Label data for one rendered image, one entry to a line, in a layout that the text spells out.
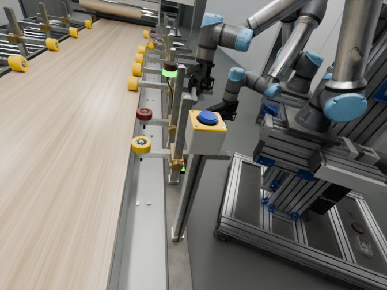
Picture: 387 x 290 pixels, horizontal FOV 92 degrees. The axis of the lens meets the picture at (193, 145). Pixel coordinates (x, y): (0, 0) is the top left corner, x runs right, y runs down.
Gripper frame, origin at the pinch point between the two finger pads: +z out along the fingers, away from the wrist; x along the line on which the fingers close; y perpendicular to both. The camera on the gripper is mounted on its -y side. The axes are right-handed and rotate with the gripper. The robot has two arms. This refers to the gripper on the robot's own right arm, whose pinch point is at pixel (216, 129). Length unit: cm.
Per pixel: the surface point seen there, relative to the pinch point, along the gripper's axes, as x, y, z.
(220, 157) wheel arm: -26.5, -5.5, -2.4
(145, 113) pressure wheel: -1.2, -41.1, -8.8
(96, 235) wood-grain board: -63, -50, -9
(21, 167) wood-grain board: -40, -77, -9
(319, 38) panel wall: 219, 221, -35
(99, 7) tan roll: 251, -115, -23
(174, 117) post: -5.7, -26.6, -9.9
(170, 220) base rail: -49, -29, 12
